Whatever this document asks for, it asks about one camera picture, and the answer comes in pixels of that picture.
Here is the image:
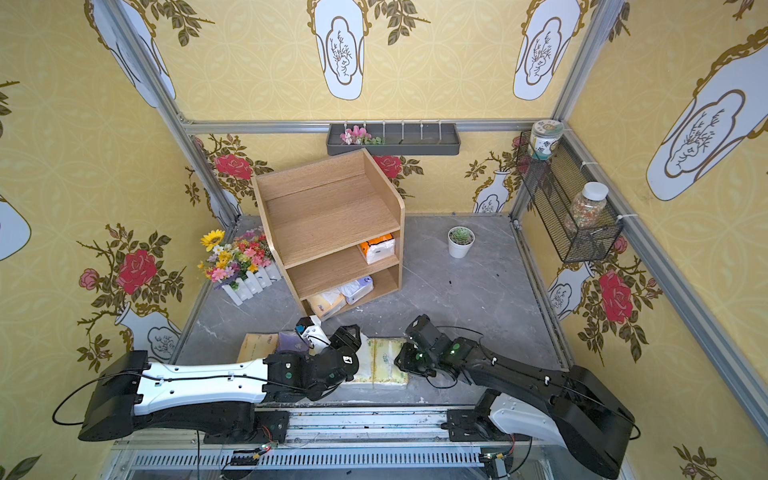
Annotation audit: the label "white floral tissue pack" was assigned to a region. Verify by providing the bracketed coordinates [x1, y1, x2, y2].
[353, 334, 374, 383]

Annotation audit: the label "purple tissue pack bottom shelf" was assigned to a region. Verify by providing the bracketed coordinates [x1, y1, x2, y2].
[339, 276, 374, 305]

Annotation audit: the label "yellow floral tissue pack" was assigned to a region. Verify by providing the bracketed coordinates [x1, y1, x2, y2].
[369, 338, 408, 386]

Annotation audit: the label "purple Vinda tissue pack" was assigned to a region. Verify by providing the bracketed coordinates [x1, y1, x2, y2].
[276, 331, 310, 355]

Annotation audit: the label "orange cream tissue pack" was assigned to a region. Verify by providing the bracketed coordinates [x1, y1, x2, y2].
[237, 333, 279, 363]

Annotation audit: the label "orange white tissue box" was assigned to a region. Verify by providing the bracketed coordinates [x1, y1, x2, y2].
[358, 233, 396, 265]

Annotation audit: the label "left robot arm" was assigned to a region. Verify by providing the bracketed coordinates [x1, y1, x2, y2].
[77, 325, 362, 444]

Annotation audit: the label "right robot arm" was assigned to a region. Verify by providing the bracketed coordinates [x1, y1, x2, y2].
[395, 315, 640, 479]

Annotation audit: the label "orange tissue pack bottom shelf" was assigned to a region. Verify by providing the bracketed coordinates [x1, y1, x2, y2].
[307, 288, 347, 320]

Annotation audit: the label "wooden shelf unit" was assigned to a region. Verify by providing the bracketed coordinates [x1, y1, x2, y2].
[252, 149, 405, 315]

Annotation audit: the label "small potted cactus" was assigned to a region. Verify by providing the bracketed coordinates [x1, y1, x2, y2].
[448, 226, 475, 259]

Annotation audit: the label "artificial flowers white fence planter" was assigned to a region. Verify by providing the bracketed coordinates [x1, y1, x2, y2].
[198, 226, 282, 306]

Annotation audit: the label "pink flowers in tray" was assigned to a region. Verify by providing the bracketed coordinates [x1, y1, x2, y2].
[339, 125, 383, 145]

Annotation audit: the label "glass jar white lid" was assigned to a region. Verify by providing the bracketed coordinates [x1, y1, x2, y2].
[565, 182, 609, 234]

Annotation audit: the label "printed jar on basket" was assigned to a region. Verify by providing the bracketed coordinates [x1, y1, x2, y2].
[528, 119, 565, 160]

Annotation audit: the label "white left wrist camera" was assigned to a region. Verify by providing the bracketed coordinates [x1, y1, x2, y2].
[295, 315, 330, 356]

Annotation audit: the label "metal base rail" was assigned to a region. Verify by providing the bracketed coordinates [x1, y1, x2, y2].
[107, 404, 634, 480]

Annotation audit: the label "black wire wall basket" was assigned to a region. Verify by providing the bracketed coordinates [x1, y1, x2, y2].
[523, 138, 623, 263]

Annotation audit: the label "grey wall tray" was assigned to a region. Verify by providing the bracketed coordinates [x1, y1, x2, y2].
[326, 121, 461, 156]

